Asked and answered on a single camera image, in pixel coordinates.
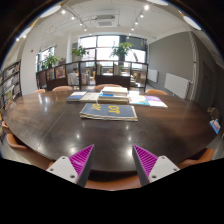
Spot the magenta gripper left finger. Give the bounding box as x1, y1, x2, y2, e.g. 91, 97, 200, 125
47, 145, 94, 187

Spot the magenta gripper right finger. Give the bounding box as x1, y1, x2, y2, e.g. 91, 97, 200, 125
132, 145, 179, 186

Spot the folded navy blue towel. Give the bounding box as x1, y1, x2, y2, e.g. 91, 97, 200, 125
80, 103, 138, 121

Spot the orange chair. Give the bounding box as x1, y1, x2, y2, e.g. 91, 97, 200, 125
5, 133, 54, 171
145, 89, 168, 96
177, 148, 214, 169
52, 86, 73, 92
94, 84, 122, 91

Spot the purple white magazine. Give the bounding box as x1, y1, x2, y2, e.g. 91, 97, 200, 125
146, 96, 167, 108

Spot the colourful magazine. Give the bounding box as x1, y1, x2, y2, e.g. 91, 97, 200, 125
129, 95, 149, 106

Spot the dark blue book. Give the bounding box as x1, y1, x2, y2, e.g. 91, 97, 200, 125
66, 91, 86, 102

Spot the beige book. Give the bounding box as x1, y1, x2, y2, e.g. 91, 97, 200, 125
80, 92, 99, 102

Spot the orange chair far right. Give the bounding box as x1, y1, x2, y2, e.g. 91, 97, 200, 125
145, 89, 168, 96

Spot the small blue box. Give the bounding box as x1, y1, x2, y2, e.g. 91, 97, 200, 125
210, 120, 221, 134

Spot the stack of books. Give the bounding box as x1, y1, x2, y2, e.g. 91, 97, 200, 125
98, 87, 129, 103

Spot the orange chair far left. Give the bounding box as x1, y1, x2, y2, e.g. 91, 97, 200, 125
52, 86, 73, 92

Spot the orange chair far middle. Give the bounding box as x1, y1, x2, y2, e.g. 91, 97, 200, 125
94, 84, 122, 91

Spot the dark open shelf divider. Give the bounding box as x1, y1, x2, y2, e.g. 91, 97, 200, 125
36, 60, 148, 91

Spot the left potted plant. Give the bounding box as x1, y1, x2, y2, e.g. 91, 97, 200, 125
42, 54, 60, 69

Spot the potted plant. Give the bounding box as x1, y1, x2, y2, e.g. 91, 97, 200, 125
110, 42, 132, 60
72, 46, 89, 61
42, 54, 60, 69

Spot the middle potted plant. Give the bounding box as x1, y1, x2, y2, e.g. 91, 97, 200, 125
72, 46, 89, 61

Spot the right potted plant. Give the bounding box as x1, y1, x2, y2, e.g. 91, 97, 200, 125
110, 42, 132, 60

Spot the ceiling air conditioner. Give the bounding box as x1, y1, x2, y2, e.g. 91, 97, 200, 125
94, 15, 118, 28

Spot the white wall radiator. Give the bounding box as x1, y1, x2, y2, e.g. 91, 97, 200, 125
164, 73, 189, 99

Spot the left wall bookshelf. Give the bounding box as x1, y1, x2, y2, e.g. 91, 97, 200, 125
0, 60, 22, 110

